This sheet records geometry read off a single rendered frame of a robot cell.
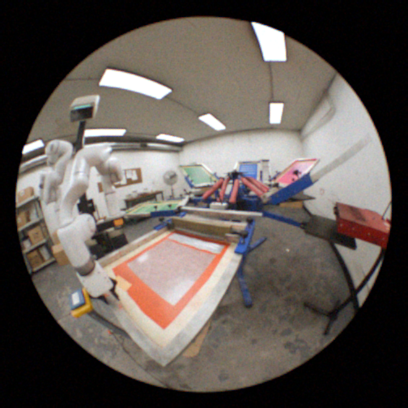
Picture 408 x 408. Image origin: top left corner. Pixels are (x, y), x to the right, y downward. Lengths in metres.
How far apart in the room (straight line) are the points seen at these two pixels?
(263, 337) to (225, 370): 0.47
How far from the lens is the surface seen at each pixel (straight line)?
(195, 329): 0.34
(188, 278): 0.47
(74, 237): 0.35
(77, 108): 0.96
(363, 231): 0.86
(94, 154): 0.48
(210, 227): 0.60
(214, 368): 1.33
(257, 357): 1.36
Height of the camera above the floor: 1.32
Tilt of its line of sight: 15 degrees down
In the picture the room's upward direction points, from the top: 6 degrees counter-clockwise
